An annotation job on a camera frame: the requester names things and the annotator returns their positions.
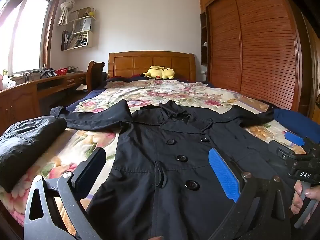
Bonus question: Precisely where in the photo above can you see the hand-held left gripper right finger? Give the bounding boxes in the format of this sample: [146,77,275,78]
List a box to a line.
[208,147,292,240]

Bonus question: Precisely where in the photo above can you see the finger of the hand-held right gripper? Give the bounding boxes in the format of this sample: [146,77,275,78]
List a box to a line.
[269,140,303,161]
[284,131,308,147]

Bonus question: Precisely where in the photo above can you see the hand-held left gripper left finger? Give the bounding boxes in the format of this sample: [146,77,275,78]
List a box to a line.
[24,147,107,240]

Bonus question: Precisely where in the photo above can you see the black trench coat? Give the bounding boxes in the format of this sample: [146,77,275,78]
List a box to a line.
[50,99,298,240]

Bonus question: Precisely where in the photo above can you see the black jacket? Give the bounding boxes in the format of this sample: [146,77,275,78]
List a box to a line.
[0,115,67,193]

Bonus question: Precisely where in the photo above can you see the person's right hand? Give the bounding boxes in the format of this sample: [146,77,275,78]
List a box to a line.
[291,180,320,215]

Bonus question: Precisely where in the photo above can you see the blue cloth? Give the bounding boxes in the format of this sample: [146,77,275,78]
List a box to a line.
[273,108,316,140]

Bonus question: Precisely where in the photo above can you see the dark blue bed sheet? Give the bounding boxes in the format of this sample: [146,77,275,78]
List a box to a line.
[66,76,125,111]

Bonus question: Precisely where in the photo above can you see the wooden slatted wardrobe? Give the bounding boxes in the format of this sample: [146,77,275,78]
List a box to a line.
[199,0,320,120]

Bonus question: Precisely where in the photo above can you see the floral blanket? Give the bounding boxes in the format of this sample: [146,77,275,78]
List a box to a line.
[0,79,308,230]

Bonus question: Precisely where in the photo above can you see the wooden chair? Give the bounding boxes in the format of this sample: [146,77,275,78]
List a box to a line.
[87,60,105,93]

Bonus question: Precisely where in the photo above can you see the dark pillow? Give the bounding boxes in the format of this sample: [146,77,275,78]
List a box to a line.
[107,74,148,83]

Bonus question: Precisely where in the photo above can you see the wooden desk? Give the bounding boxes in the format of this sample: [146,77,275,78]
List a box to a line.
[0,71,88,140]

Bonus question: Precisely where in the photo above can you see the black stand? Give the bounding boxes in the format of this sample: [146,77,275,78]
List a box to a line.
[40,67,57,80]

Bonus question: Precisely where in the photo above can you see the yellow plush toy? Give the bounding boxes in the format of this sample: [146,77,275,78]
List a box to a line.
[140,65,175,80]

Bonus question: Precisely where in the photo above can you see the wooden bed headboard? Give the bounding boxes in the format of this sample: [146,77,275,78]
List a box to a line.
[108,51,196,82]

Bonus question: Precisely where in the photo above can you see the stack of papers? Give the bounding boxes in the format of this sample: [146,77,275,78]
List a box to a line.
[69,34,88,49]

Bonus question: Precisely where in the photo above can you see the black binders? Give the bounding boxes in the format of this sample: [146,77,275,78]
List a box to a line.
[61,30,69,51]

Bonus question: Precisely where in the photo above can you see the white paper bag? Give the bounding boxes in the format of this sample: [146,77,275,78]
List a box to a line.
[76,18,93,32]

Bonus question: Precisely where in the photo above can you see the window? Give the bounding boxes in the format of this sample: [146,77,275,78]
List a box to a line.
[0,0,63,74]

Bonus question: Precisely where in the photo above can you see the tied beige curtain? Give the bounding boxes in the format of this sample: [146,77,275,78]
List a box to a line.
[58,0,82,26]

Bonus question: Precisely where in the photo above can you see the white wall shelf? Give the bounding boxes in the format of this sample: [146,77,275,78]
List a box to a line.
[57,7,97,52]

